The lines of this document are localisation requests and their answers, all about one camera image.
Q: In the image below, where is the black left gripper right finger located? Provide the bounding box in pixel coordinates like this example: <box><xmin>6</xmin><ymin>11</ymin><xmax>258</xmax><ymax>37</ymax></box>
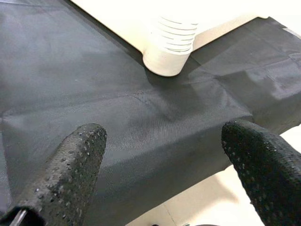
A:
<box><xmin>221</xmin><ymin>120</ymin><xmax>301</xmax><ymax>226</ymax></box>

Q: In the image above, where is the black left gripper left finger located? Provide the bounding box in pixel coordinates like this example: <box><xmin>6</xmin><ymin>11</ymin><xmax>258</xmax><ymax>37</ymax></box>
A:
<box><xmin>14</xmin><ymin>122</ymin><xmax>108</xmax><ymax>226</ymax></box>

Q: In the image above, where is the white plastic table leg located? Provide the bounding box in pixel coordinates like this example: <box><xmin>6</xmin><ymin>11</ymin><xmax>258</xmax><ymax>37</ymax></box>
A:
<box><xmin>150</xmin><ymin>0</ymin><xmax>199</xmax><ymax>55</ymax></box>

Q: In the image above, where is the black tablecloth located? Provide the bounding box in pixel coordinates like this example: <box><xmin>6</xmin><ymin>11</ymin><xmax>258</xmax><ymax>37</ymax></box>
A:
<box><xmin>0</xmin><ymin>0</ymin><xmax>301</xmax><ymax>226</ymax></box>

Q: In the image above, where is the white plastic table top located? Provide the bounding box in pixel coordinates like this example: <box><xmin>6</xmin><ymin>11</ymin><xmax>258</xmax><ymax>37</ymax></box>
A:
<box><xmin>69</xmin><ymin>0</ymin><xmax>269</xmax><ymax>77</ymax></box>

